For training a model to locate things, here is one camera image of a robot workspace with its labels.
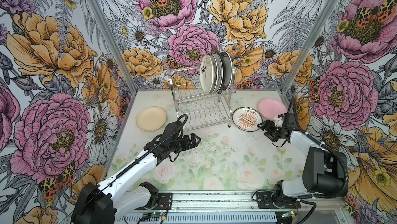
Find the green circuit board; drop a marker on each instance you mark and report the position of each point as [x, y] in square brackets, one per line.
[153, 215]

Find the cream round plate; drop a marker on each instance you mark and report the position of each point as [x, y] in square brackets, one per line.
[151, 119]

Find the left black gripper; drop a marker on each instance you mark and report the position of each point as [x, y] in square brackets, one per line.
[194, 144]

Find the white vented panel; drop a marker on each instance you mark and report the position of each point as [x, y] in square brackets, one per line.
[202, 218]

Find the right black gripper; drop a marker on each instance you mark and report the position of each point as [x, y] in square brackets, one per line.
[268, 125]

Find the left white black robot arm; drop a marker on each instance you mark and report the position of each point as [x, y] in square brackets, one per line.
[111, 199]

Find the pink round plate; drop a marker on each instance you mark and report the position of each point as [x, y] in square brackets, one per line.
[271, 108]

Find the aluminium front rail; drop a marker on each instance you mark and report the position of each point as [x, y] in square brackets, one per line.
[219, 201]

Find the white plate green red rim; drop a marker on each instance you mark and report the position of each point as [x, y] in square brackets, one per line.
[227, 70]

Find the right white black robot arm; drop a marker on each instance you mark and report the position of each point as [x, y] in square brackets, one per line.
[325, 173]

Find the black square floral plate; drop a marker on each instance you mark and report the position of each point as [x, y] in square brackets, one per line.
[217, 52]

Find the white plate orange sunburst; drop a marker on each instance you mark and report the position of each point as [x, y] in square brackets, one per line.
[247, 119]

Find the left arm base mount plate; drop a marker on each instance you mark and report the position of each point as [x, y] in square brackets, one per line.
[160, 201]

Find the white plate red characters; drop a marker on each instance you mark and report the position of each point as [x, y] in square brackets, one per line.
[216, 70]

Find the white plate with black drawing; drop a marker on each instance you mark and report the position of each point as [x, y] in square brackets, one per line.
[207, 74]

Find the white plate black rim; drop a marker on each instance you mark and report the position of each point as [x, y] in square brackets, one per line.
[220, 74]

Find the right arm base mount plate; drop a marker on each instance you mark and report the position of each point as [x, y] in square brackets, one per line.
[267, 200]

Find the chrome wire dish rack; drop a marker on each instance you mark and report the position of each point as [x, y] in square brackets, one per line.
[203, 110]

